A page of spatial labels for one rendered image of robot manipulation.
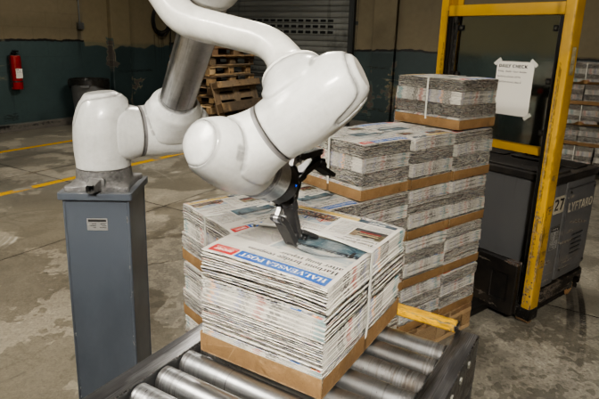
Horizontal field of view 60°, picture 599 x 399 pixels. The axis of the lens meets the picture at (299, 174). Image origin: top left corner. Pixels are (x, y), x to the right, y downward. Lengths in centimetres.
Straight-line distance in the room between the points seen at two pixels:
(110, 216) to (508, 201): 223
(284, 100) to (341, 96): 8
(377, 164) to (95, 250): 107
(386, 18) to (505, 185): 608
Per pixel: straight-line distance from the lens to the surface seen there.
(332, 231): 116
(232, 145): 75
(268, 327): 102
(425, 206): 238
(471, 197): 266
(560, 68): 280
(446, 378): 114
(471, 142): 254
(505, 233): 321
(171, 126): 156
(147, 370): 113
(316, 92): 74
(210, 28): 94
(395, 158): 215
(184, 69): 143
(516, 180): 311
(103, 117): 155
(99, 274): 167
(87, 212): 161
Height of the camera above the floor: 143
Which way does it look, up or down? 14 degrees down
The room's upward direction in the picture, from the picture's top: 2 degrees clockwise
